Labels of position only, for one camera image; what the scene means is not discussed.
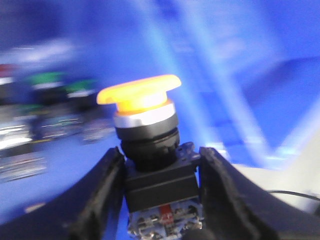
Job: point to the green push button near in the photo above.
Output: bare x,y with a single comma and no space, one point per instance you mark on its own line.
95,122

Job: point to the green push button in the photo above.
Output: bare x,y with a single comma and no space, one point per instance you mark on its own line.
48,90
95,122

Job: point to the yellow mushroom push button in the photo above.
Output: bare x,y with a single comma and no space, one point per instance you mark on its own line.
160,187

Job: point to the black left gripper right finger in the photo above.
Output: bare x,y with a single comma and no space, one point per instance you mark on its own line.
237,209

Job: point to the green push button far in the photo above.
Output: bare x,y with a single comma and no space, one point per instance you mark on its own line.
48,90

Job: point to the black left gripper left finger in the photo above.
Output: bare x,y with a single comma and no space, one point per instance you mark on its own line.
89,210

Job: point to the blue plastic crate left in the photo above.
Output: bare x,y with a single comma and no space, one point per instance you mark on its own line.
250,74

